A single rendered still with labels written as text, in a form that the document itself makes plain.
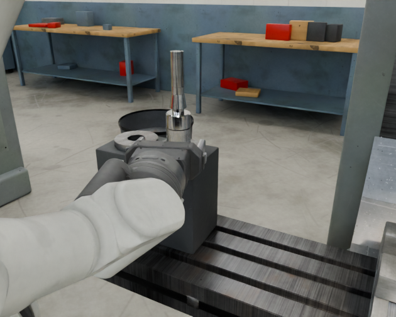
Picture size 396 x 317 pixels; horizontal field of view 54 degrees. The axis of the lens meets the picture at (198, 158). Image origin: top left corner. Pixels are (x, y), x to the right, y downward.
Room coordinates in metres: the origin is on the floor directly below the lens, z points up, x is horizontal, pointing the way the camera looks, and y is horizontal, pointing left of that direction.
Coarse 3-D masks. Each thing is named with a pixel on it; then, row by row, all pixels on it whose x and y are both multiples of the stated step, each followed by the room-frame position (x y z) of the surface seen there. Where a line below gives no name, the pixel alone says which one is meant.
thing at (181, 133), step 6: (168, 120) 0.68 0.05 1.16; (186, 120) 0.68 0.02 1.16; (168, 126) 0.68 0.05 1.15; (174, 126) 0.68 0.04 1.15; (180, 126) 0.68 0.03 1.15; (186, 126) 0.68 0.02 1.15; (168, 132) 0.68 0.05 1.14; (174, 132) 0.68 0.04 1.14; (180, 132) 0.68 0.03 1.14; (186, 132) 0.68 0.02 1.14; (168, 138) 0.68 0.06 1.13; (174, 138) 0.68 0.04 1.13; (180, 138) 0.68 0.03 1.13; (186, 138) 0.68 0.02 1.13
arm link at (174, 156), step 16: (144, 144) 0.55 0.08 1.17; (160, 144) 0.55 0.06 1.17; (176, 144) 0.55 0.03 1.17; (192, 144) 0.56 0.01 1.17; (128, 160) 0.55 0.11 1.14; (144, 160) 0.46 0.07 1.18; (160, 160) 0.46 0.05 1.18; (176, 160) 0.49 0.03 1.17; (192, 160) 0.54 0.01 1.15; (176, 176) 0.45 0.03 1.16; (192, 176) 0.54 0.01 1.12
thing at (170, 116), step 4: (168, 112) 0.70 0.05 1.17; (184, 112) 0.70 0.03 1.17; (188, 112) 0.70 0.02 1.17; (168, 116) 0.68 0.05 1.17; (172, 116) 0.68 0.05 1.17; (176, 116) 0.68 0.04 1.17; (180, 116) 0.68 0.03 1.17; (184, 116) 0.68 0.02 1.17; (188, 116) 0.68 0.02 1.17; (172, 120) 0.68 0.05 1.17; (176, 120) 0.67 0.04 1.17; (180, 120) 0.68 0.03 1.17; (184, 120) 0.68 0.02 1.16
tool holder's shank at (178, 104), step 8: (176, 56) 0.69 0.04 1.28; (176, 64) 0.69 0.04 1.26; (176, 72) 0.69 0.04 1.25; (176, 80) 0.69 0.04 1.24; (176, 88) 0.69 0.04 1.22; (176, 96) 0.69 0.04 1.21; (184, 96) 0.70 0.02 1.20; (176, 104) 0.68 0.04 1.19; (184, 104) 0.69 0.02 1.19; (176, 112) 0.69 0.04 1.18
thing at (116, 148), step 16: (112, 144) 0.74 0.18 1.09; (128, 144) 0.71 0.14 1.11; (208, 160) 0.68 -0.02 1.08; (208, 176) 0.68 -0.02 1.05; (192, 192) 0.62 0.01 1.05; (208, 192) 0.68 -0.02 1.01; (192, 208) 0.62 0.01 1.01; (208, 208) 0.68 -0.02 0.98; (192, 224) 0.62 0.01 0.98; (208, 224) 0.68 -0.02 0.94; (176, 240) 0.63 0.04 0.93; (192, 240) 0.62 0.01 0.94
